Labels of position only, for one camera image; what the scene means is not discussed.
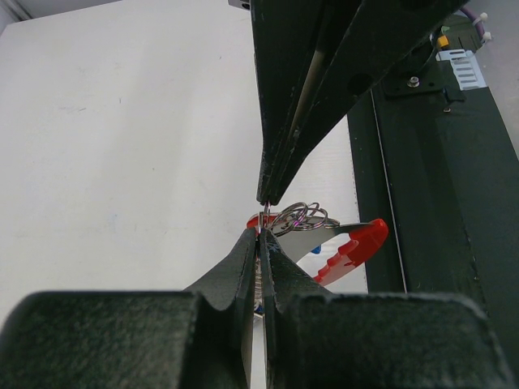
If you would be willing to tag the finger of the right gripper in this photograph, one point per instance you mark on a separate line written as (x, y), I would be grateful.
(380, 35)
(294, 44)

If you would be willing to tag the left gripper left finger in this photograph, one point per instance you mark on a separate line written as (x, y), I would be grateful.
(230, 283)

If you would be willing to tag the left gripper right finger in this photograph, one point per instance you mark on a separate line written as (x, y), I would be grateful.
(280, 278)

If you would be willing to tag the key organiser with red handle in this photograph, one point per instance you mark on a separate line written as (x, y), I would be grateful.
(301, 227)

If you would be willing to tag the key with red tag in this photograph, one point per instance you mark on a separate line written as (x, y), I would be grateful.
(254, 221)

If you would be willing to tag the right white cable duct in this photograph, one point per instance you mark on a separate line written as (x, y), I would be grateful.
(465, 68)

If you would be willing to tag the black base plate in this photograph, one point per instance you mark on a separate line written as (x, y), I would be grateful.
(437, 165)

